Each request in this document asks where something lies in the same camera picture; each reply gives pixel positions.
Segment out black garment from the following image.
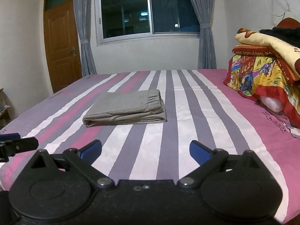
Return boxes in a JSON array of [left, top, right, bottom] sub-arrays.
[[259, 27, 300, 48]]

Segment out striped pink purple bedsheet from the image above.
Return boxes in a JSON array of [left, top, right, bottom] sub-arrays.
[[1, 70, 299, 222]]

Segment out aluminium frame window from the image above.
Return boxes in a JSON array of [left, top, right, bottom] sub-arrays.
[[94, 0, 200, 45]]

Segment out colourful folded blanket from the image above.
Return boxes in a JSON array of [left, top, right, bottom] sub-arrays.
[[224, 44, 299, 128]]

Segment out grey curtain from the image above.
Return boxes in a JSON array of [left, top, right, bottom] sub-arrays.
[[73, 0, 97, 77], [190, 0, 217, 69]]

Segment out cream patterned folded blanket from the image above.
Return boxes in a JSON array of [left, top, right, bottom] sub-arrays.
[[234, 28, 299, 77]]

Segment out brown wooden door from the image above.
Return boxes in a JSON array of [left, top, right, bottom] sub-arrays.
[[43, 0, 82, 92]]

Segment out grey sweatpants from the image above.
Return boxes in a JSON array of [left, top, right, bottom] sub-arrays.
[[82, 89, 167, 128]]

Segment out right grey curtain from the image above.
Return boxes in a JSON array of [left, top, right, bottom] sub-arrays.
[[190, 0, 217, 69]]

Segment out white pillow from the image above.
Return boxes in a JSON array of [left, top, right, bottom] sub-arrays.
[[259, 96, 283, 113]]

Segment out left grey curtain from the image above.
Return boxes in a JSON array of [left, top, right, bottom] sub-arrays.
[[73, 0, 97, 77]]

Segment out red wooden headboard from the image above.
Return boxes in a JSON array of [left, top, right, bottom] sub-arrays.
[[277, 17, 300, 29]]

